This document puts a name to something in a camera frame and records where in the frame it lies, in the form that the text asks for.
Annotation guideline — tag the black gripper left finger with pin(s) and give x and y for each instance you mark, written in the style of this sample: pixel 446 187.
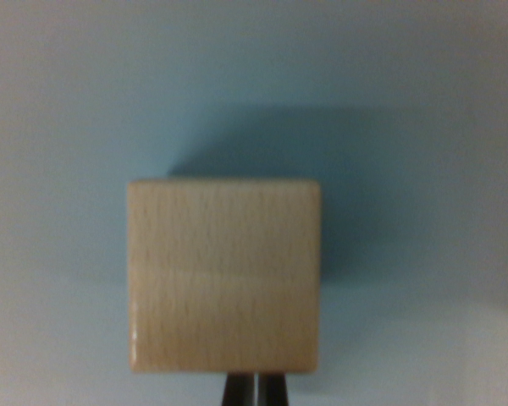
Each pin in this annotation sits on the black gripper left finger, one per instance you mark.
pixel 237 391

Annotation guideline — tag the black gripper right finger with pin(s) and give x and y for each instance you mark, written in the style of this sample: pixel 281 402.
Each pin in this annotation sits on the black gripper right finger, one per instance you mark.
pixel 274 391

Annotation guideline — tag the light wooden cube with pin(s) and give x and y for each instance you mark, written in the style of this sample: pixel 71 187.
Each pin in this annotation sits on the light wooden cube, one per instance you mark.
pixel 224 275

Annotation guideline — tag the pale blue plastic bin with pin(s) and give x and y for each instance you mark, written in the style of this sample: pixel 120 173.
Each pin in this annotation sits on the pale blue plastic bin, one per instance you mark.
pixel 67 127

